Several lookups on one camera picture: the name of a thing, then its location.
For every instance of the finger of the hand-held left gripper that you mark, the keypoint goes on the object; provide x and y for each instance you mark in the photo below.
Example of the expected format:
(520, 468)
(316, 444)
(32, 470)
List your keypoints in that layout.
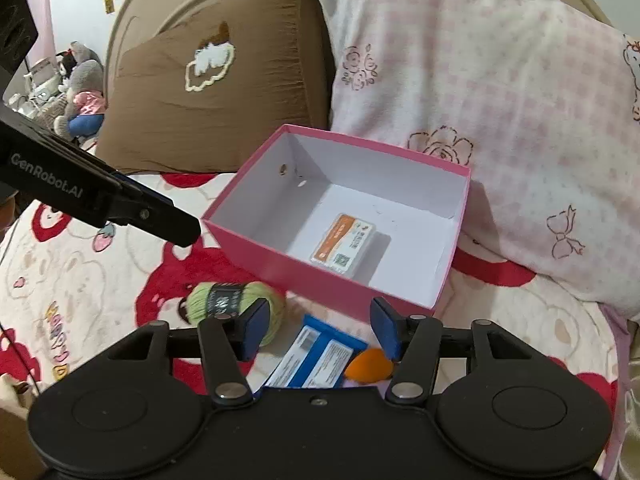
(165, 222)

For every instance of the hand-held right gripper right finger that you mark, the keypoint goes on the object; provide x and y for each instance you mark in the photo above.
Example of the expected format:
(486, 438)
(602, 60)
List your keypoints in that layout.
(384, 329)

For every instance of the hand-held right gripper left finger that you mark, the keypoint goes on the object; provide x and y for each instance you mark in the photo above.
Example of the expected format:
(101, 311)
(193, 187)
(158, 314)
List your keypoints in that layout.
(256, 327)

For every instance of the orange ball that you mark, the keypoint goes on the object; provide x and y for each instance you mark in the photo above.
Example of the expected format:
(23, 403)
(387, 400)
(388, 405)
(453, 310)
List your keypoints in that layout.
(367, 367)

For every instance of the green yarn ball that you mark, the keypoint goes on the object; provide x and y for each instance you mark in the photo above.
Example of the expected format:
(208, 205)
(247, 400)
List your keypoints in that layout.
(200, 301)

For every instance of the blue wet wipes packet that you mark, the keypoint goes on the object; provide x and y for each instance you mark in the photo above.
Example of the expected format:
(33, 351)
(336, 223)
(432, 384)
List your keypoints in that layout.
(325, 355)

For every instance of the pink cardboard box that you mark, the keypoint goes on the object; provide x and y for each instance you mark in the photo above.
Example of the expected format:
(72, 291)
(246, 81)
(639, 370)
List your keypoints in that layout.
(250, 255)

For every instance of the red bear printed blanket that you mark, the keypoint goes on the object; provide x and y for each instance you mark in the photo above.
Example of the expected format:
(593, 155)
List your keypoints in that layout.
(100, 280)

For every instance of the small orange white packet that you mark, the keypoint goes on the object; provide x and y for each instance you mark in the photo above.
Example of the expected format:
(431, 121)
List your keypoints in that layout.
(345, 242)

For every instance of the grey plush toy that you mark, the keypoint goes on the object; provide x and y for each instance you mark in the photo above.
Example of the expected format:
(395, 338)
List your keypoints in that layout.
(82, 85)

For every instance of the black white plush toy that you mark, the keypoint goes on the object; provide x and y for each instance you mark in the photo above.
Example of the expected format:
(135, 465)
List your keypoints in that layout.
(64, 67)

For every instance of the brown pillow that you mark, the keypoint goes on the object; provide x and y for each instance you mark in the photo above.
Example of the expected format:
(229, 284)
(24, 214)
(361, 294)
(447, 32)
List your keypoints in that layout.
(240, 110)

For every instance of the purple bed sheet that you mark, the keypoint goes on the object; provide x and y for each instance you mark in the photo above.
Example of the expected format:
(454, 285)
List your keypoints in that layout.
(616, 360)

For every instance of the pink checked pillow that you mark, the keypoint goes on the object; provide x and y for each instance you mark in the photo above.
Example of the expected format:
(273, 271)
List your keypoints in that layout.
(500, 110)

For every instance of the yellow wall sticker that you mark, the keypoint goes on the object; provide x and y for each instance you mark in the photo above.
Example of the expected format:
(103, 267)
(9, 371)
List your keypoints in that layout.
(108, 3)

